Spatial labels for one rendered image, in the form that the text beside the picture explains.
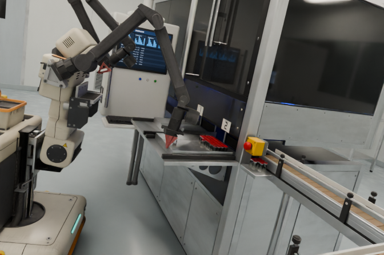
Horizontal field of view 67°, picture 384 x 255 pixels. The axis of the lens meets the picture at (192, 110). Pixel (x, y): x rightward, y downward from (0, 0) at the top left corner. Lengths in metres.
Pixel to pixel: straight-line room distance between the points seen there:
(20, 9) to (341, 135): 6.01
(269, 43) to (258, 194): 0.80
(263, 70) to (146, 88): 1.09
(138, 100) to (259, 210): 1.18
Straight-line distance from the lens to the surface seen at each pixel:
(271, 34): 1.44
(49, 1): 6.71
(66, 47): 1.60
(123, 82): 2.21
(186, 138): 1.68
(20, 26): 6.72
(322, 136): 1.82
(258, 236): 1.85
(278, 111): 1.55
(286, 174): 1.42
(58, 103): 1.68
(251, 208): 1.70
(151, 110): 2.31
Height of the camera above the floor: 1.38
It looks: 11 degrees down
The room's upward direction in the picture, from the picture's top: 11 degrees clockwise
